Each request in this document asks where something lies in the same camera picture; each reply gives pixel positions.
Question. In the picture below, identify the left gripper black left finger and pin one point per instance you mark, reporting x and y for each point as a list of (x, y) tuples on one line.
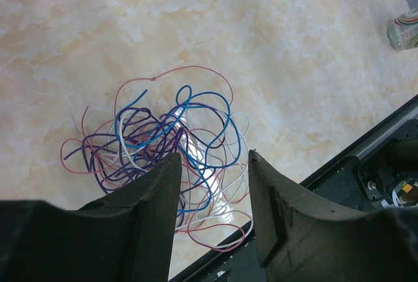
[(124, 236)]

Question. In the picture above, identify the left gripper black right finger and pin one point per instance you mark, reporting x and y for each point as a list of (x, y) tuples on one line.
[(302, 236)]

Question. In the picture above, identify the clear plastic bottle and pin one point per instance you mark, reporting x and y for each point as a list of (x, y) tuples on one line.
[(401, 33)]

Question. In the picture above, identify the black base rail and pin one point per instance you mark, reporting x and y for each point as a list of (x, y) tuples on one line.
[(376, 172)]

